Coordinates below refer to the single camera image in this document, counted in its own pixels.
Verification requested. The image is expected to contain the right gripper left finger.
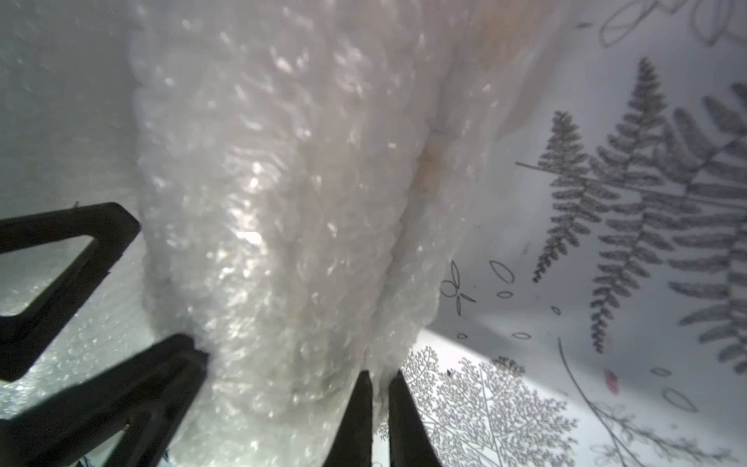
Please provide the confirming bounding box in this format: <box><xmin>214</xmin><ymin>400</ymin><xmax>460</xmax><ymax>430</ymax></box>
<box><xmin>323</xmin><ymin>371</ymin><xmax>374</xmax><ymax>467</ymax></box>

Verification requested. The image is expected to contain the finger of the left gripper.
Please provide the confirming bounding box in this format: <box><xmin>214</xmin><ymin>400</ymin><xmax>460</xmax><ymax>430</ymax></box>
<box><xmin>1</xmin><ymin>335</ymin><xmax>209</xmax><ymax>466</ymax></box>
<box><xmin>0</xmin><ymin>201</ymin><xmax>142</xmax><ymax>383</ymax></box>

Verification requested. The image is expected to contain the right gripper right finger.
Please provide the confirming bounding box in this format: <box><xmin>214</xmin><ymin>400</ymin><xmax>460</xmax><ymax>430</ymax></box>
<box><xmin>388</xmin><ymin>371</ymin><xmax>442</xmax><ymax>467</ymax></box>

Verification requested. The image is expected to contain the bubble wrap sheet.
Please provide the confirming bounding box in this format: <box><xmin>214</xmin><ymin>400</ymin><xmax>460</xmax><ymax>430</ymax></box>
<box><xmin>130</xmin><ymin>1</ymin><xmax>578</xmax><ymax>466</ymax></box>

